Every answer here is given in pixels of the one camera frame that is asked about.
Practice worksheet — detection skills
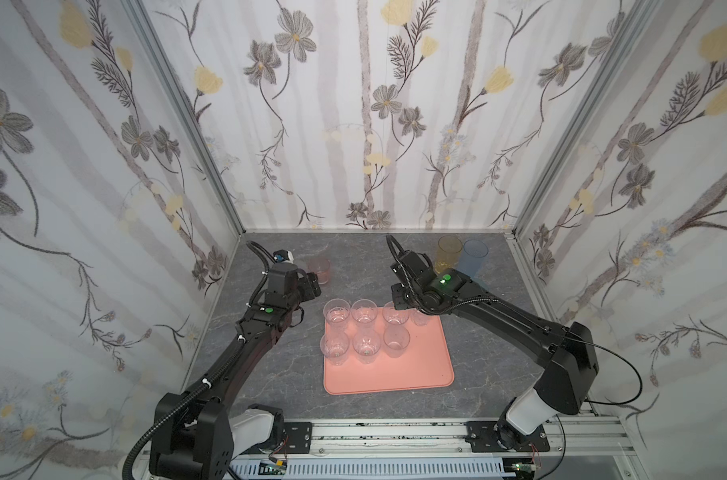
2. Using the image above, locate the clear faceted glass four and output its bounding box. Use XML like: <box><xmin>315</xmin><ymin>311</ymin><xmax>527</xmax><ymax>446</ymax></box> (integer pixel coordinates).
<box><xmin>381</xmin><ymin>301</ymin><xmax>411</xmax><ymax>325</ymax></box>

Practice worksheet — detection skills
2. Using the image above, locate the frosted cup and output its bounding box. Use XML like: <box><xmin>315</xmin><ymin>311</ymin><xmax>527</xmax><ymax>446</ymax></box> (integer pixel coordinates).
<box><xmin>383</xmin><ymin>324</ymin><xmax>411</xmax><ymax>358</ymax></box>

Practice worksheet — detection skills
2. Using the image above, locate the clear faceted glass six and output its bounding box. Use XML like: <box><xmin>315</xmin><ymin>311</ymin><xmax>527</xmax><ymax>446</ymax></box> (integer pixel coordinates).
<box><xmin>323</xmin><ymin>298</ymin><xmax>351</xmax><ymax>330</ymax></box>

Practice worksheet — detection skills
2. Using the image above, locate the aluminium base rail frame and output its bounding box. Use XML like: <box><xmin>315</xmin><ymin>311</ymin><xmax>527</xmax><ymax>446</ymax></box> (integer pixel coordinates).
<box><xmin>221</xmin><ymin>410</ymin><xmax>648</xmax><ymax>479</ymax></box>

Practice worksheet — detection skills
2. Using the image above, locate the yellow tinted cup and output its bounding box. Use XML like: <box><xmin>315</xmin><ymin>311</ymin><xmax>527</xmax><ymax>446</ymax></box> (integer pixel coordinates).
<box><xmin>435</xmin><ymin>235</ymin><xmax>463</xmax><ymax>273</ymax></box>

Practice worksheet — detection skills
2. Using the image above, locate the blue tinted cup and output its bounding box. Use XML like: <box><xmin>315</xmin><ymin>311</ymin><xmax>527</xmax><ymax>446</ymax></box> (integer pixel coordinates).
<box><xmin>457</xmin><ymin>239</ymin><xmax>489</xmax><ymax>277</ymax></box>

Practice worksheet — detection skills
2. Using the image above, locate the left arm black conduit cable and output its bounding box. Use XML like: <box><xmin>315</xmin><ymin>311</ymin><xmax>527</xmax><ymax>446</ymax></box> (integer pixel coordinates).
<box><xmin>121</xmin><ymin>371</ymin><xmax>220</xmax><ymax>480</ymax></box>

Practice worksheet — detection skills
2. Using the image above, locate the pink rectangular tray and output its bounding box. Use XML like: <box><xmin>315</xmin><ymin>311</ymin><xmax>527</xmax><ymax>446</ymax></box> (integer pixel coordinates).
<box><xmin>323</xmin><ymin>316</ymin><xmax>455</xmax><ymax>395</ymax></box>

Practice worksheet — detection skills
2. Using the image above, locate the clear faceted glass five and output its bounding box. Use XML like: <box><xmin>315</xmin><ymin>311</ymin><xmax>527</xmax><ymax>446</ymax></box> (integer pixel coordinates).
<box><xmin>351</xmin><ymin>299</ymin><xmax>379</xmax><ymax>330</ymax></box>

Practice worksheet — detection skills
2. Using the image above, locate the clear faceted glass two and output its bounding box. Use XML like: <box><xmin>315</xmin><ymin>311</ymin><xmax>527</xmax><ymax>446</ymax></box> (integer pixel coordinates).
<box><xmin>319</xmin><ymin>330</ymin><xmax>350</xmax><ymax>366</ymax></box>

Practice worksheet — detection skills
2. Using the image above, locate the pink tinted cup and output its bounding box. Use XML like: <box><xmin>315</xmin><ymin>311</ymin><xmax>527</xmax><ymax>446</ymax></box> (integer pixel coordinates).
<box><xmin>307</xmin><ymin>256</ymin><xmax>331</xmax><ymax>285</ymax></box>

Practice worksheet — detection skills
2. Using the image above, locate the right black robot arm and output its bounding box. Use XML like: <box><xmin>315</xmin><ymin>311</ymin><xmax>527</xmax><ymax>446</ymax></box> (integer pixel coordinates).
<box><xmin>389</xmin><ymin>244</ymin><xmax>599</xmax><ymax>450</ymax></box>

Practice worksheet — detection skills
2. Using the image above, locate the white slotted cable duct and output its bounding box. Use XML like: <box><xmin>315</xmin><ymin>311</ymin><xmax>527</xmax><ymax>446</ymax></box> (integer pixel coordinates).
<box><xmin>230</xmin><ymin>458</ymin><xmax>515</xmax><ymax>479</ymax></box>

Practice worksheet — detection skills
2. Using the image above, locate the clear faceted glass one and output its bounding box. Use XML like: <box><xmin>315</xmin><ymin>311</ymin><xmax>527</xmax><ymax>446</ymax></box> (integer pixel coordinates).
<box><xmin>352</xmin><ymin>329</ymin><xmax>381</xmax><ymax>364</ymax></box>

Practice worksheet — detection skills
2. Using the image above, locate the clear faceted glass three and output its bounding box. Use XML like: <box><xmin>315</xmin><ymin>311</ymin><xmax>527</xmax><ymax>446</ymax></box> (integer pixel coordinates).
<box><xmin>409</xmin><ymin>309</ymin><xmax>431</xmax><ymax>327</ymax></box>

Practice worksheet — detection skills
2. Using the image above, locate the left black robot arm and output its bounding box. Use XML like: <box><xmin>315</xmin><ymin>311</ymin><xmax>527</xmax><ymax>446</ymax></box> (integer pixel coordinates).
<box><xmin>121</xmin><ymin>262</ymin><xmax>321</xmax><ymax>479</ymax></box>

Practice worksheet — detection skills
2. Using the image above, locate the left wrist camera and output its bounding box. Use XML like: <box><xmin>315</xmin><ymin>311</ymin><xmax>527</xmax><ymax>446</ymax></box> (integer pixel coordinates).
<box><xmin>272</xmin><ymin>249</ymin><xmax>294</xmax><ymax>263</ymax></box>

